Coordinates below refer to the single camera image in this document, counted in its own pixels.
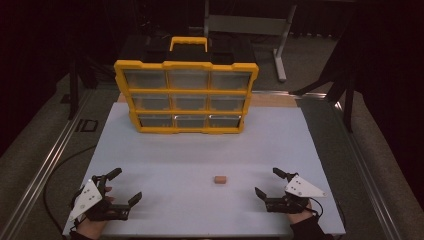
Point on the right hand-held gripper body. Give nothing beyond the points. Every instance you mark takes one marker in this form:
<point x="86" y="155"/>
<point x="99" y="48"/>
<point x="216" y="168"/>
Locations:
<point x="283" y="205"/>

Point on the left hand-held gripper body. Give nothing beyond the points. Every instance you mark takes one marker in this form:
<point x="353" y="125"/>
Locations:
<point x="96" y="210"/>

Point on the small brown block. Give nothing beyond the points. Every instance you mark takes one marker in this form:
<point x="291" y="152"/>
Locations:
<point x="220" y="180"/>

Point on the clear plastic drawer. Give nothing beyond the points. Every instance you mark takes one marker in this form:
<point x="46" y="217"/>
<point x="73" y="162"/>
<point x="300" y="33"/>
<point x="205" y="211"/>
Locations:
<point x="190" y="121"/>

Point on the yellow black drawer organizer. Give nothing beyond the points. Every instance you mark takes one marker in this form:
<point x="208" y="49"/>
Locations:
<point x="186" y="65"/>

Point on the person's right hand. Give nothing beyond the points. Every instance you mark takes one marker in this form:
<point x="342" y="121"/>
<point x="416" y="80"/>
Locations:
<point x="298" y="217"/>

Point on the person's left hand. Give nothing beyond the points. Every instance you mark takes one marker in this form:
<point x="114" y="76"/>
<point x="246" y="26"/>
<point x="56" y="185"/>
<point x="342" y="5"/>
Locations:
<point x="90" y="228"/>

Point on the wooden board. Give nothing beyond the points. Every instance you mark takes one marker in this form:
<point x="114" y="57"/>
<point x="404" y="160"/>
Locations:
<point x="273" y="101"/>

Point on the black metal stand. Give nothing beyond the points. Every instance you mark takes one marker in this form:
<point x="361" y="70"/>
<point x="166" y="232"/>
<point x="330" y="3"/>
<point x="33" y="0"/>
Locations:
<point x="348" y="110"/>
<point x="73" y="96"/>

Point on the set of clear organizer drawers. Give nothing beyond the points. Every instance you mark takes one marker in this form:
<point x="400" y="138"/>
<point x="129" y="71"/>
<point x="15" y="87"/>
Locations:
<point x="146" y="79"/>

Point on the aluminium rail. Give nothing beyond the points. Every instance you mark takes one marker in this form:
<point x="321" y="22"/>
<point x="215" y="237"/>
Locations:
<point x="40" y="176"/>
<point x="286" y="93"/>
<point x="365" y="166"/>

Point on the grey metal desk frame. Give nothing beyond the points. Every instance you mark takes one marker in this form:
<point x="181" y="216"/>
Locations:
<point x="246" y="25"/>

